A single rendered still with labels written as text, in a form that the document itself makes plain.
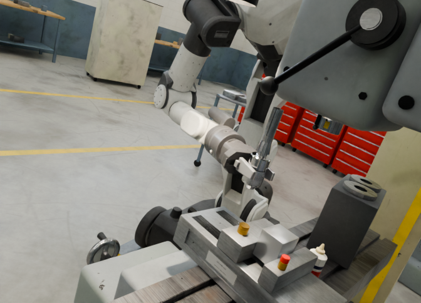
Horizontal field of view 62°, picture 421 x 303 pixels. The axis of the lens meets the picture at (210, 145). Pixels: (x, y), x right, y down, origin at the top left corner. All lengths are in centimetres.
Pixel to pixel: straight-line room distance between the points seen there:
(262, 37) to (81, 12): 771
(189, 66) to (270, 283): 69
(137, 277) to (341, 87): 58
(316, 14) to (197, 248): 51
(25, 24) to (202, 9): 733
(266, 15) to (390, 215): 171
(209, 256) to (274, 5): 69
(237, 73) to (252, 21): 1120
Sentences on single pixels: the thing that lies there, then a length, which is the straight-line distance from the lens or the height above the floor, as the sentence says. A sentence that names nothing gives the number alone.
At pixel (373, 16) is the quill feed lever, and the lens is 52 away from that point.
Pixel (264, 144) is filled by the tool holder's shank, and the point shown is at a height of 119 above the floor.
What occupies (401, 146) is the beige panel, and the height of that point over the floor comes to 110.
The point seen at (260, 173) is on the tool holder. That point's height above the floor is 113.
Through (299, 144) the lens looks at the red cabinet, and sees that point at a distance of 586.
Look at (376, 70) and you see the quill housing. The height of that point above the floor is 140.
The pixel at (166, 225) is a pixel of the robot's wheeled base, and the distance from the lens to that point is 152.
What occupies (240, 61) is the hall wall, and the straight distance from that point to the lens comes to 1225.
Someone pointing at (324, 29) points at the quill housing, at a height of 143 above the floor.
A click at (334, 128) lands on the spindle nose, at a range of 64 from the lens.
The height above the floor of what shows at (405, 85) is 139.
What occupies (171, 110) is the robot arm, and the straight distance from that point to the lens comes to 111.
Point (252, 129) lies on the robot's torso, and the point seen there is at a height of 109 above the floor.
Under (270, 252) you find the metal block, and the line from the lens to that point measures 71.
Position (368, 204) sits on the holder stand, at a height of 110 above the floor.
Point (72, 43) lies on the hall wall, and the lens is 868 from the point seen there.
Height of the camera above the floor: 138
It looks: 17 degrees down
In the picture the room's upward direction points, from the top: 18 degrees clockwise
